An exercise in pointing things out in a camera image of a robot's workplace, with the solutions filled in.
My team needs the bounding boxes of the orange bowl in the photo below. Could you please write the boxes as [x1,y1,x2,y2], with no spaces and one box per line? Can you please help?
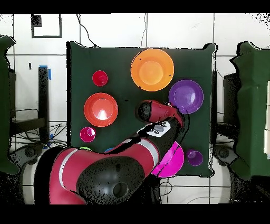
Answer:
[130,48,175,92]

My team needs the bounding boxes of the purple bowl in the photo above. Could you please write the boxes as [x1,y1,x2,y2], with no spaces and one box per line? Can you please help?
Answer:
[168,79,205,115]

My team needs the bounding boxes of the red-orange bowl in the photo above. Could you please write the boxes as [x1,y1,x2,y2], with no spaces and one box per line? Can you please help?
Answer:
[83,92,119,128]

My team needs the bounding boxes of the red cup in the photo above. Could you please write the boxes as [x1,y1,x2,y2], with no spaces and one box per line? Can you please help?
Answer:
[92,70,109,87]

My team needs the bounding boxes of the dark green tablecloth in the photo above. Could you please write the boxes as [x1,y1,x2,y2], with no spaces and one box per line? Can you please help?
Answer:
[66,41,217,176]

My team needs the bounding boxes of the crimson cup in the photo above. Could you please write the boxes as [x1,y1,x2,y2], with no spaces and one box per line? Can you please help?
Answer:
[79,126,97,143]

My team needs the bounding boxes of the pink bowl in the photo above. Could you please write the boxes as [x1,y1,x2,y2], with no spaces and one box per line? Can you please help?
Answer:
[151,141,185,178]

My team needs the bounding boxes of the purple cup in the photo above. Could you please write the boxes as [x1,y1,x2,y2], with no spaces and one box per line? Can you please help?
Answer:
[185,149,204,167]

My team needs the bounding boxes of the blue tape strip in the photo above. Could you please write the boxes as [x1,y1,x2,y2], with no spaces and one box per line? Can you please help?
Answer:
[38,64,52,81]

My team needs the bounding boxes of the black stand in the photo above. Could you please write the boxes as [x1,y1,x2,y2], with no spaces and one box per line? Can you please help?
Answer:
[211,71,240,136]
[9,67,50,144]

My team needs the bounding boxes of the black wheeled base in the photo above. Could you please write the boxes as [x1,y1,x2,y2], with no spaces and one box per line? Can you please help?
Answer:
[9,143,45,167]
[213,144,239,167]

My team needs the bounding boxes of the green cloth side table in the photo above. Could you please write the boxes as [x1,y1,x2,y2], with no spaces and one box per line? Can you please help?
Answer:
[0,35,20,175]
[230,41,270,180]

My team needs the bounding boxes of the white box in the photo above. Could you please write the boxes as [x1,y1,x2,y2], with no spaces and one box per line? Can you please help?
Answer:
[263,80,270,159]

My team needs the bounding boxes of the tangle of floor cables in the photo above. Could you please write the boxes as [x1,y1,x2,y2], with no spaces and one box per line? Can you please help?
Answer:
[10,108,68,153]

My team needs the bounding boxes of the black floor cable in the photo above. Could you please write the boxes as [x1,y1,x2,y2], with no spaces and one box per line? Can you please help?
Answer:
[75,14,99,48]

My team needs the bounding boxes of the black square floor frame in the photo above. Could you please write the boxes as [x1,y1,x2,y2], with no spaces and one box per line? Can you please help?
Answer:
[31,14,62,39]

